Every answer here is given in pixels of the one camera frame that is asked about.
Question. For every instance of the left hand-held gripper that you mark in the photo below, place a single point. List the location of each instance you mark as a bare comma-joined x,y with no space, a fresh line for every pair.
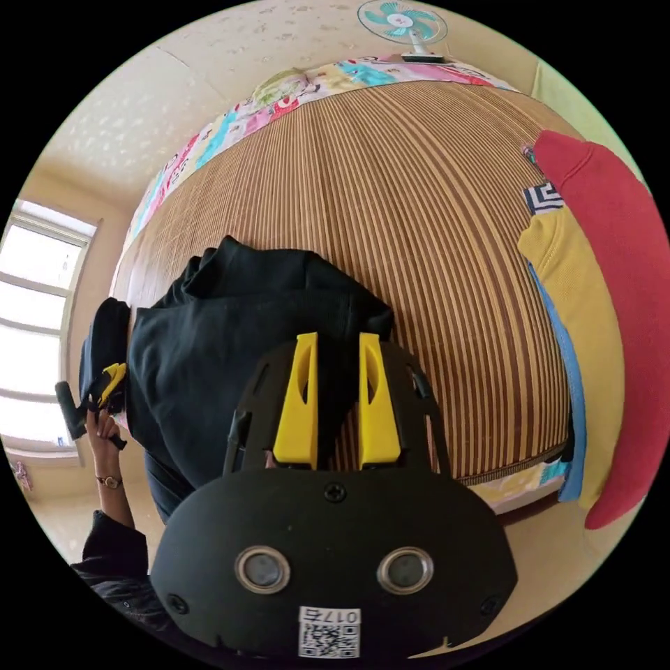
72,408

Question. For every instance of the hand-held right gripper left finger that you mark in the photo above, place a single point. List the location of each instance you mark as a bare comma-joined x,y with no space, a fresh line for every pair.
295,403

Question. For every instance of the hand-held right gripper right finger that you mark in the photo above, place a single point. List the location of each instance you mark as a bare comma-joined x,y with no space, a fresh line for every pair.
378,413

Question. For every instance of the black long sleeve shirt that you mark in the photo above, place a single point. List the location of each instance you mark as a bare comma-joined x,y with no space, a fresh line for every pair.
225,356

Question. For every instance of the person's left forearm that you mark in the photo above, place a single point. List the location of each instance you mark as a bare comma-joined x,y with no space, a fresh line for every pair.
116,500

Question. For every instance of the person's left hand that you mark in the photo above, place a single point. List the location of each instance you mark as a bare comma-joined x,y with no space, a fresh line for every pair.
104,445

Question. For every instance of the white-framed window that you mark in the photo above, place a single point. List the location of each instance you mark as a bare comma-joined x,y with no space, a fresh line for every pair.
31,319

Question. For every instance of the bed with woven striped mat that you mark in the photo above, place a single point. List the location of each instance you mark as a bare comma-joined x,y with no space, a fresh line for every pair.
398,235

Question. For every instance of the person's body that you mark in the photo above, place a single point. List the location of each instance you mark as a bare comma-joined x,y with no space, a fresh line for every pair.
115,570

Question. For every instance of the pile of clothes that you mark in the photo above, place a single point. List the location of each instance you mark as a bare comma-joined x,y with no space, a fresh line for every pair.
591,220

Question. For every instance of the white fan with teal blades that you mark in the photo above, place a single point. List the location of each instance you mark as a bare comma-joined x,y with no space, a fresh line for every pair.
400,21

